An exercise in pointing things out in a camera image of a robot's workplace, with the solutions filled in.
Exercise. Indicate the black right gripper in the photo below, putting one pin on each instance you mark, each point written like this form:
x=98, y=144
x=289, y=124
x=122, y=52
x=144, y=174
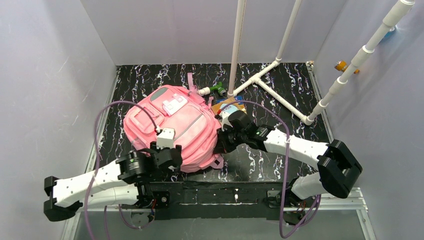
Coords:
x=226, y=139

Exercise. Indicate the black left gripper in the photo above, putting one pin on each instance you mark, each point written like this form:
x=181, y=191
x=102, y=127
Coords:
x=166, y=153

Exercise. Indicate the orange Othello book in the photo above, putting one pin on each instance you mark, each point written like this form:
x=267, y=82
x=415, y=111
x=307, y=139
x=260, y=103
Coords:
x=228, y=108

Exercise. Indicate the blue storey house book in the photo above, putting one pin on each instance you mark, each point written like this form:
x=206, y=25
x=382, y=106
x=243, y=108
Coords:
x=229, y=100

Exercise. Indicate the pink student backpack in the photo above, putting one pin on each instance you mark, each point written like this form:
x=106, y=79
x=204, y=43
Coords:
x=186, y=114

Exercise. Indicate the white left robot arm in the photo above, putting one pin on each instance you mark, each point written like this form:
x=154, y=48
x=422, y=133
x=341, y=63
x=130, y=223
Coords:
x=124, y=181

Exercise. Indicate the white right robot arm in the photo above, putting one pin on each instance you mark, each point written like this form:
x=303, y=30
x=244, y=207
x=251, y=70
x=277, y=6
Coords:
x=337, y=169

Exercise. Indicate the green white pipe fitting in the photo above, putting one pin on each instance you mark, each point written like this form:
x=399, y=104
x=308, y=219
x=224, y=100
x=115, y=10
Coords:
x=215, y=88

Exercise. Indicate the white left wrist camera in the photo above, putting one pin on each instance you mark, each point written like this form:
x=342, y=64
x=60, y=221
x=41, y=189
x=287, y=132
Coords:
x=165, y=139

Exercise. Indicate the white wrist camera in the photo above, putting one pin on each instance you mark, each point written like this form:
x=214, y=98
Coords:
x=165, y=139
x=223, y=118

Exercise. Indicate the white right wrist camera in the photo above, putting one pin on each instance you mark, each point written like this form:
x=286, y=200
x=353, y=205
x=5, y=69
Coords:
x=223, y=118

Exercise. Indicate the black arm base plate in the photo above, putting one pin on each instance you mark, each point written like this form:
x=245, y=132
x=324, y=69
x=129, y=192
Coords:
x=214, y=200

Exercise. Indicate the orange yellow wall knob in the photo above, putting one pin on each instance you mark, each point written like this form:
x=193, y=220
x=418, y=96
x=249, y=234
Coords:
x=341, y=66

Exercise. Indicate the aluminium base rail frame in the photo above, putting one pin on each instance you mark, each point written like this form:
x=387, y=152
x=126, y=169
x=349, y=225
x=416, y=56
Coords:
x=296, y=82

